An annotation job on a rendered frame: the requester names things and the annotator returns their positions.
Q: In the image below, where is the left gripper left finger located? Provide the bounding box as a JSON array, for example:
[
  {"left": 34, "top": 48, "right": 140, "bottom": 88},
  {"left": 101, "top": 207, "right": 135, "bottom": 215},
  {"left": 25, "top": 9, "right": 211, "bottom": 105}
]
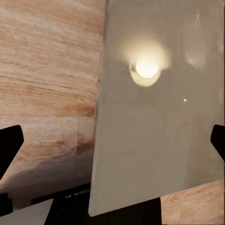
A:
[{"left": 0, "top": 125, "right": 24, "bottom": 180}]

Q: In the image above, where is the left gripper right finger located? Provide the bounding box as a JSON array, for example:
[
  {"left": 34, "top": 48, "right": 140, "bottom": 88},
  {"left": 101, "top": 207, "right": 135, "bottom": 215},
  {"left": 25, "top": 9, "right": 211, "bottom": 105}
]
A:
[{"left": 210, "top": 125, "right": 225, "bottom": 161}]

